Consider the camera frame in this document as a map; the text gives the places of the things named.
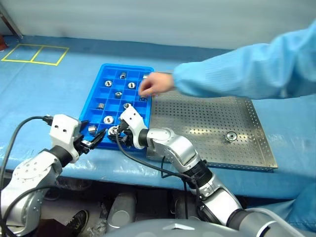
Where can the yellow tape double square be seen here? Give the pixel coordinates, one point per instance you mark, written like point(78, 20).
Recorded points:
point(40, 46)

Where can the grey rounded leg cover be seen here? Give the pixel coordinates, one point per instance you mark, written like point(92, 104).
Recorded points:
point(122, 212)

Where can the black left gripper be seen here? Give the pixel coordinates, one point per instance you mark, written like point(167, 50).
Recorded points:
point(82, 145)

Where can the perforated metal tray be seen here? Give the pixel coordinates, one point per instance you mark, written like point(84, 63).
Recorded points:
point(209, 118)

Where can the black sneaker shoe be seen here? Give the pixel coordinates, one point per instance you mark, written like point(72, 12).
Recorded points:
point(79, 221)

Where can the grey metal frame post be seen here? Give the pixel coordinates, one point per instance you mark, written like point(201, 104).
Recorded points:
point(14, 27)

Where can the blue cleanroom coat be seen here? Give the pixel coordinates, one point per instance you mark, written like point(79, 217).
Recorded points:
point(306, 212)

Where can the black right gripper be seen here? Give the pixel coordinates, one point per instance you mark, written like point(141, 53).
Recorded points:
point(126, 139)

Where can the blue compartment tray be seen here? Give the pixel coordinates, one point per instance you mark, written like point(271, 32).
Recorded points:
point(108, 98)

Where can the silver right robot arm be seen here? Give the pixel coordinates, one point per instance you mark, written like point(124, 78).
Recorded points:
point(172, 145)

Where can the red object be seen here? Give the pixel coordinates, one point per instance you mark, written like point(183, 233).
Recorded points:
point(2, 44)

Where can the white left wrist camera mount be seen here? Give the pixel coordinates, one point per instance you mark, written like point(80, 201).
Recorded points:
point(63, 128)

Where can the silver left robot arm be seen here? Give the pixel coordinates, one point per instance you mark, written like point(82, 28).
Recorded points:
point(32, 170)

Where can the blue cleanroom sleeve arm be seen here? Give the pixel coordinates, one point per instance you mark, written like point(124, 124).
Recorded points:
point(247, 69)

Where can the bare person hand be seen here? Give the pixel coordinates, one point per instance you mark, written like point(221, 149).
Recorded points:
point(158, 82)

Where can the grey robot chest cover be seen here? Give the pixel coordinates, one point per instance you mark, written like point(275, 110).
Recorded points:
point(172, 229)

